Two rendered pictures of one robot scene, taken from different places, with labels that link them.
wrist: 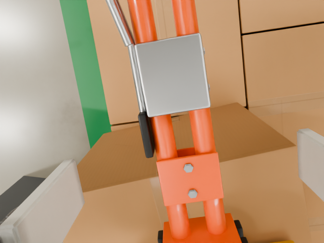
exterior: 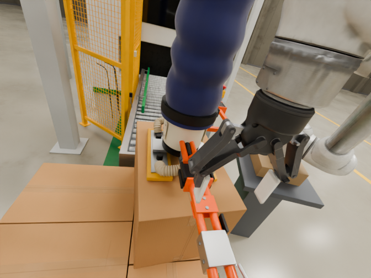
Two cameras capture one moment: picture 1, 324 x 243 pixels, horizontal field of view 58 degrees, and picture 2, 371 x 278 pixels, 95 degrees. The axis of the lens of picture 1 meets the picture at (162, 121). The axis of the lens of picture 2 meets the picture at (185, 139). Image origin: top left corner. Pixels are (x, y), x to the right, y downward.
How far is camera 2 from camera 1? 24 cm
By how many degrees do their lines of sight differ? 43
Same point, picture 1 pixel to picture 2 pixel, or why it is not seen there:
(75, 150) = not seen: hidden behind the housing
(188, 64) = (212, 251)
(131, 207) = not seen: hidden behind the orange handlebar
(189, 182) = (205, 202)
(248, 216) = (163, 192)
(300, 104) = (93, 263)
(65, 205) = (261, 188)
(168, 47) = (222, 260)
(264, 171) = (155, 210)
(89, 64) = not seen: outside the picture
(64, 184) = (263, 194)
